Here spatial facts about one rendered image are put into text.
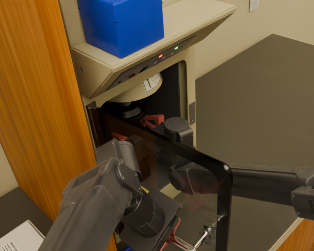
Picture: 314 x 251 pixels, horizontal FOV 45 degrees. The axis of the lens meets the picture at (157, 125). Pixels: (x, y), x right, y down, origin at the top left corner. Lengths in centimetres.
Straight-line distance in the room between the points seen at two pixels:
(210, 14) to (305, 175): 35
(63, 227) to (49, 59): 27
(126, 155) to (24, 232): 57
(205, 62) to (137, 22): 113
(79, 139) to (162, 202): 18
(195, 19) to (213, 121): 72
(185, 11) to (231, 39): 107
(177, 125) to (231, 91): 76
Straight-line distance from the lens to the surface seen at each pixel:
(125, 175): 50
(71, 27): 68
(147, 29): 63
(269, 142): 133
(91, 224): 40
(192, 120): 101
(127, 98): 86
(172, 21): 73
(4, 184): 130
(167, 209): 64
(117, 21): 59
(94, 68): 64
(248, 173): 68
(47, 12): 54
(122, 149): 59
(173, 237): 72
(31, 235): 109
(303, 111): 150
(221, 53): 180
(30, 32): 59
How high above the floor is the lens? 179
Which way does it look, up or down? 37 degrees down
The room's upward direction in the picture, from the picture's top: 5 degrees counter-clockwise
